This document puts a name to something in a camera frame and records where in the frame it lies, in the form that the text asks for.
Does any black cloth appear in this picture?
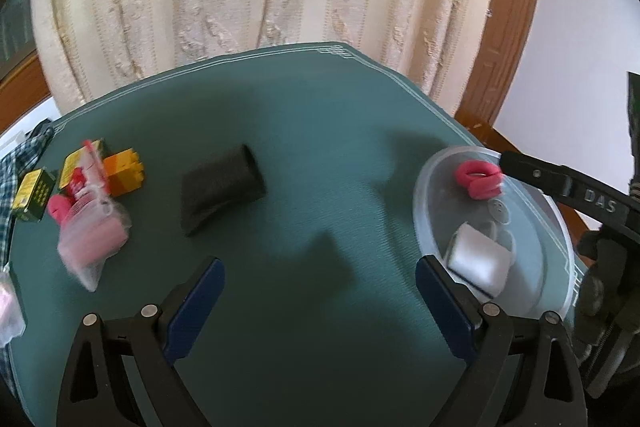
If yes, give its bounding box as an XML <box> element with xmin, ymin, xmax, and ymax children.
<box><xmin>180</xmin><ymin>144</ymin><xmax>267</xmax><ymax>236</ymax></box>

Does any brown wooden door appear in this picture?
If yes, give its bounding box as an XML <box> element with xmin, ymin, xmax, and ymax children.
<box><xmin>456</xmin><ymin>0</ymin><xmax>537</xmax><ymax>136</ymax></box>

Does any green table mat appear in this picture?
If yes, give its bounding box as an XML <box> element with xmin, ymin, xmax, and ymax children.
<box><xmin>10</xmin><ymin>46</ymin><xmax>471</xmax><ymax>426</ymax></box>

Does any orange yellow toy block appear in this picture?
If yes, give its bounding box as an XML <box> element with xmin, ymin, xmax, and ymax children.
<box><xmin>103</xmin><ymin>148</ymin><xmax>144</xmax><ymax>197</ymax></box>

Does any clear plastic bowl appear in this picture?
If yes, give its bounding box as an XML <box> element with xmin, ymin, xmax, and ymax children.
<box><xmin>412</xmin><ymin>146</ymin><xmax>576</xmax><ymax>319</ymax></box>

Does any wooden window frame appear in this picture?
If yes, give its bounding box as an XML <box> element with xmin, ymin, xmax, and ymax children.
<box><xmin>0</xmin><ymin>0</ymin><xmax>50</xmax><ymax>132</ymax></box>

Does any red white packet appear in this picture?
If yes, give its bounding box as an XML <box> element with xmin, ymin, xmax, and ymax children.
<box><xmin>68</xmin><ymin>140</ymin><xmax>111</xmax><ymax>199</ymax></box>

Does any clear bag at edge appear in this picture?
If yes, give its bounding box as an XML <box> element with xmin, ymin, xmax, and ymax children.
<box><xmin>0</xmin><ymin>265</ymin><xmax>26</xmax><ymax>348</ymax></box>

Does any white cloth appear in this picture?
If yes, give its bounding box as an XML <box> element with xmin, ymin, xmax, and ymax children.
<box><xmin>444</xmin><ymin>222</ymin><xmax>515</xmax><ymax>299</ymax></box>

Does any small green yellow box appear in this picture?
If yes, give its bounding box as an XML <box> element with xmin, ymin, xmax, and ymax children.
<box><xmin>11</xmin><ymin>168</ymin><xmax>55</xmax><ymax>222</ymax></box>

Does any blue plaid shirt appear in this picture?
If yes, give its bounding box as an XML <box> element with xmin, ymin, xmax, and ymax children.
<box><xmin>1</xmin><ymin>124</ymin><xmax>54</xmax><ymax>395</ymax></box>

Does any pink items plastic bag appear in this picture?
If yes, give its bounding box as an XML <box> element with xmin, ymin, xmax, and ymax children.
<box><xmin>58</xmin><ymin>186</ymin><xmax>131</xmax><ymax>293</ymax></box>

